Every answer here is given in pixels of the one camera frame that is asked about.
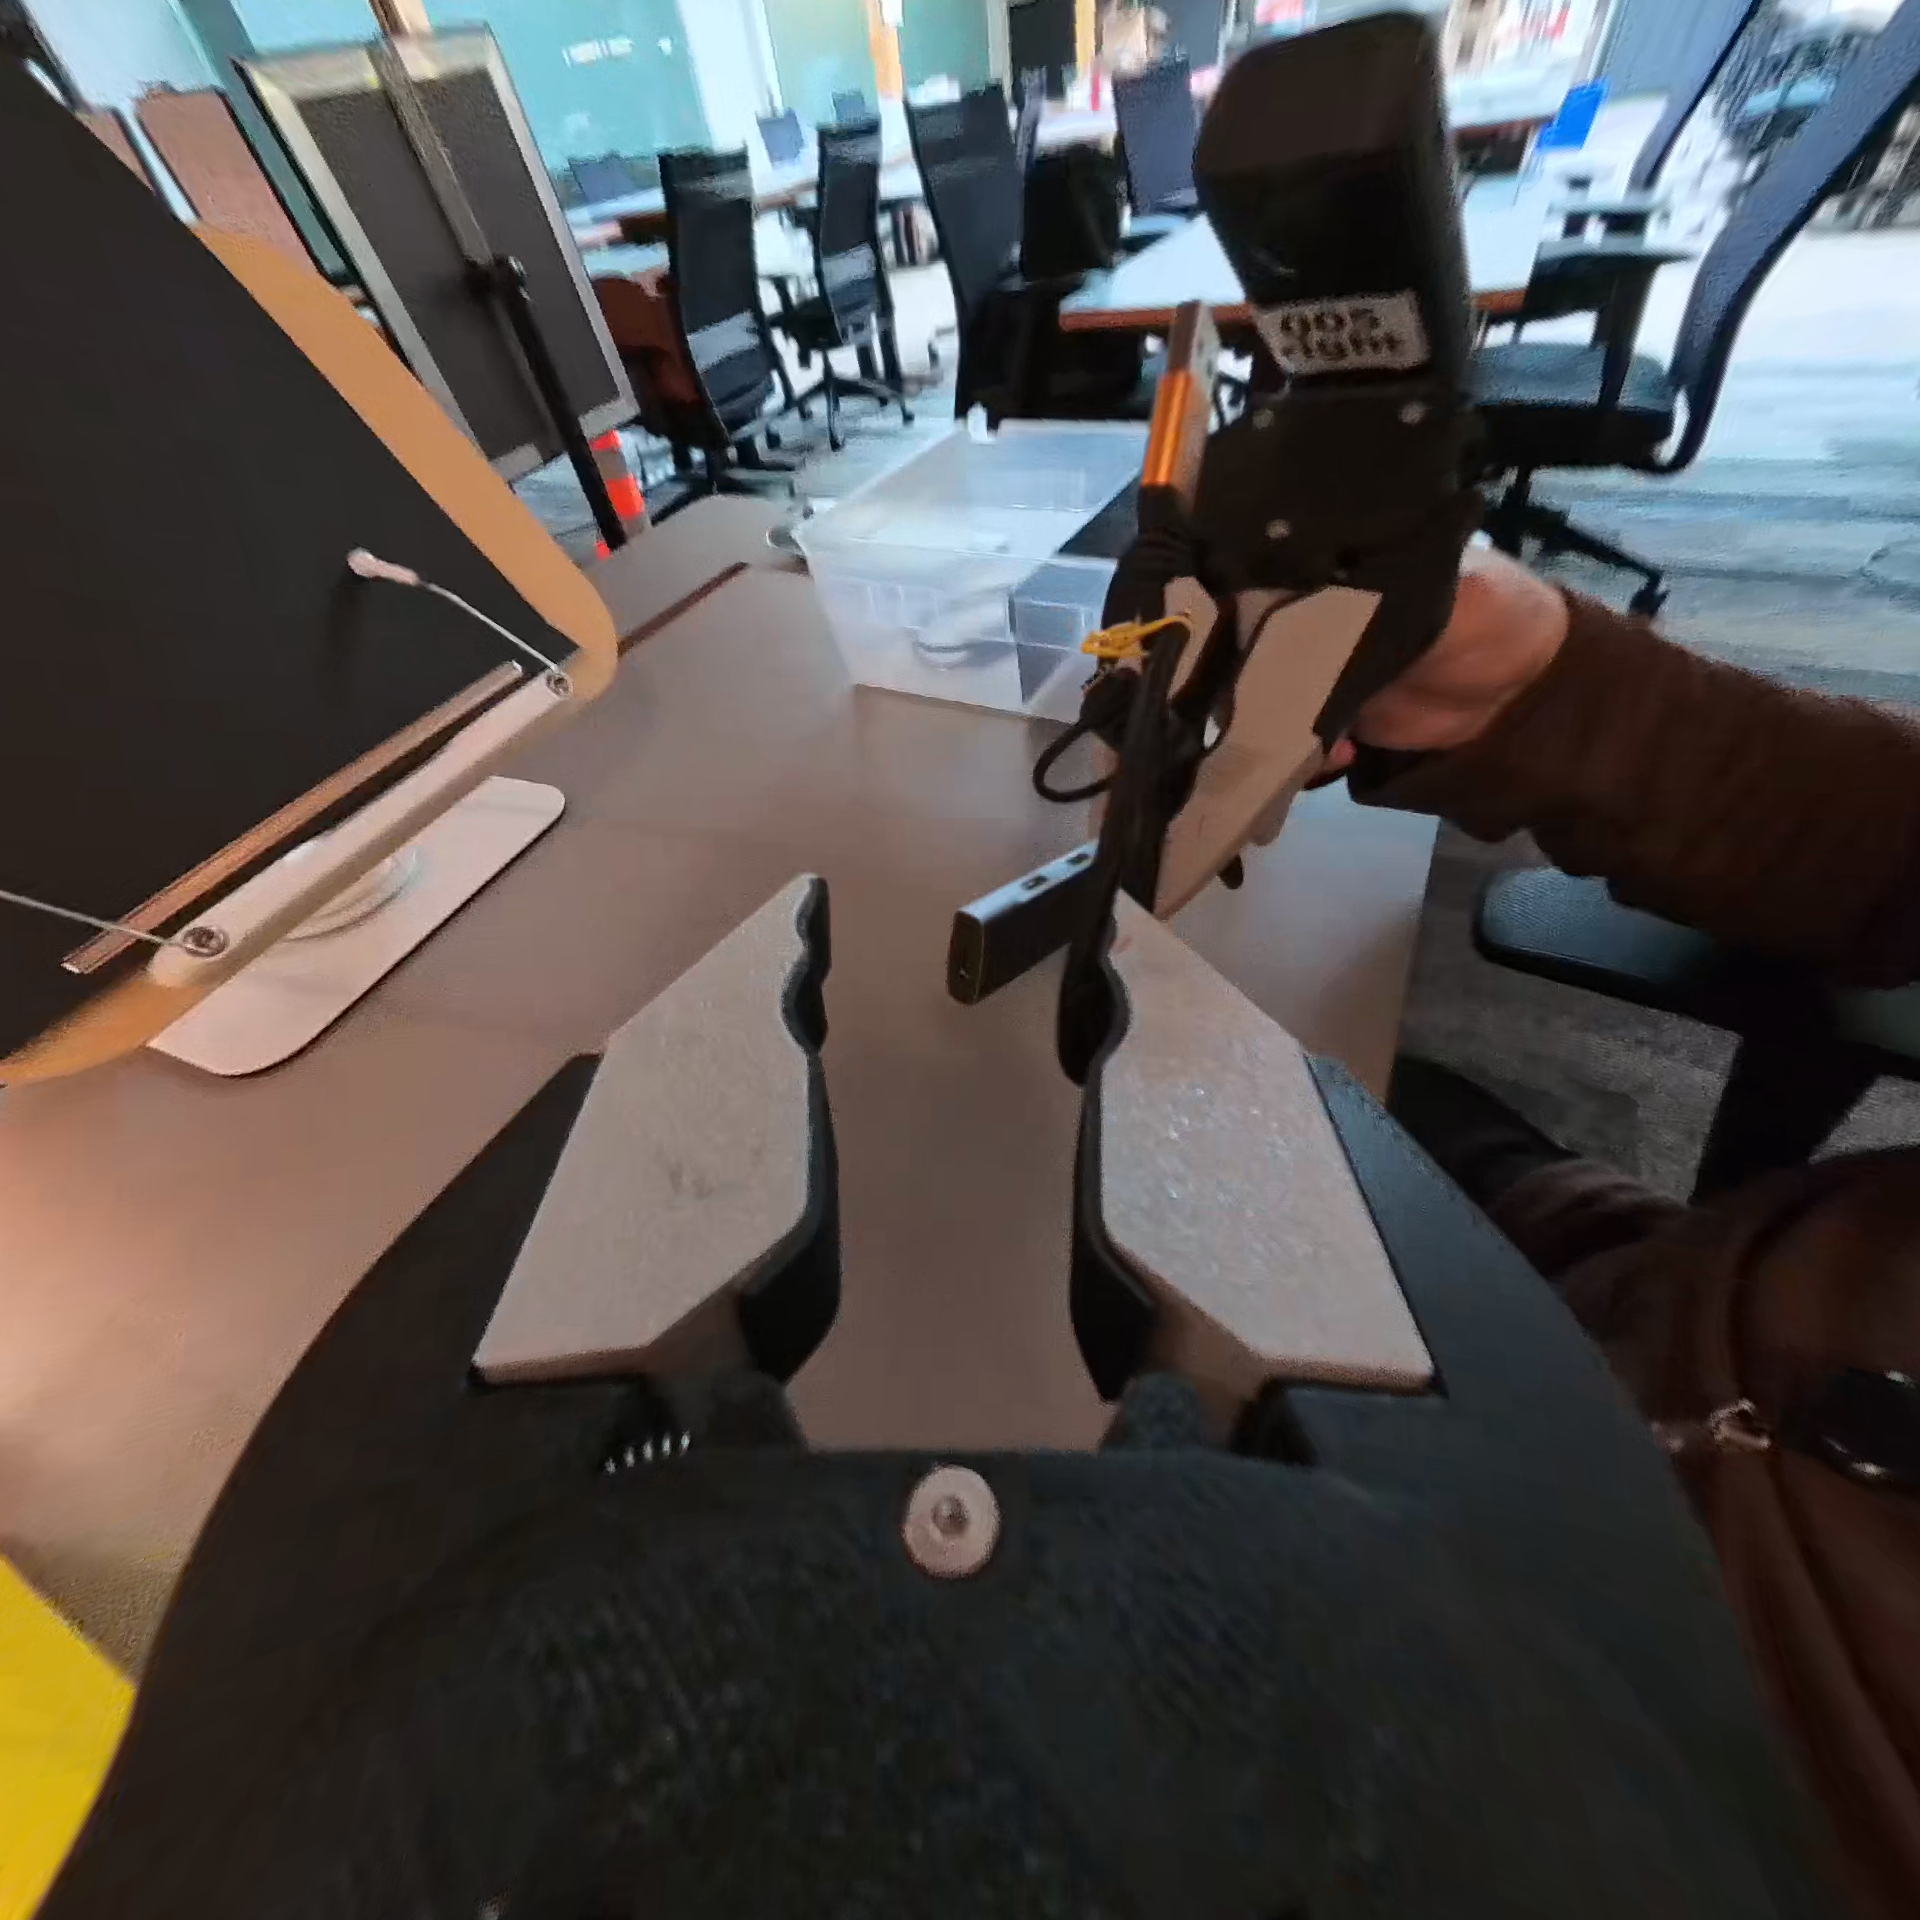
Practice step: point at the person's right hand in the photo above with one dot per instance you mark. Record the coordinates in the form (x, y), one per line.
(1470, 661)

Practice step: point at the navy mesh office chair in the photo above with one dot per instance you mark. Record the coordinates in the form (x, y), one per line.
(1694, 77)
(1576, 394)

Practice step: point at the yellow twist tie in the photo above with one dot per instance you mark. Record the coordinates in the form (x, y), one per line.
(1119, 642)

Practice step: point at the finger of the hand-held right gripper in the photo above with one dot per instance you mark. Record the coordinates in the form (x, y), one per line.
(1277, 722)
(1179, 639)

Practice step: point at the grey office table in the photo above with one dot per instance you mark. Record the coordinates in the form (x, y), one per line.
(780, 188)
(1156, 277)

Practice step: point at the grey padded office chair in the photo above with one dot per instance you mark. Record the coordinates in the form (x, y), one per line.
(1576, 923)

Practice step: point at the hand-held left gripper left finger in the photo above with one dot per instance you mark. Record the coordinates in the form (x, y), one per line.
(676, 1184)

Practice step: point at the person's right forearm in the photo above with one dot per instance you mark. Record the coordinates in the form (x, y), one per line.
(1724, 780)

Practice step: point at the grey framed black panel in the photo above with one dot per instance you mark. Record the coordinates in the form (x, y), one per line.
(435, 224)

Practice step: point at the grey usb adapter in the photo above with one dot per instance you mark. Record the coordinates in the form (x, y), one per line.
(1013, 931)

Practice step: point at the black mesh office chair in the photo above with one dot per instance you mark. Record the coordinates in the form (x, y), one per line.
(716, 300)
(854, 224)
(968, 195)
(1157, 135)

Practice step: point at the white tablet stand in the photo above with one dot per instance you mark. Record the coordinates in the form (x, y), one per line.
(435, 856)

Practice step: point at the monitor on silver stand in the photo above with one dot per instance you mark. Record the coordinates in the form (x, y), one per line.
(181, 525)

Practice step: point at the person's torso in brown jacket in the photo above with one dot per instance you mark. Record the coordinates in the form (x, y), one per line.
(1800, 1651)

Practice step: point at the clear plastic bin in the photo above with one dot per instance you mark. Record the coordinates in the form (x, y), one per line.
(960, 525)

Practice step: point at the yellow plastic bin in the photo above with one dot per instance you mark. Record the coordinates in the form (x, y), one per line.
(45, 1770)

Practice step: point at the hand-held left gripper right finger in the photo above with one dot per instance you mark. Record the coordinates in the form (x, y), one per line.
(1244, 1200)

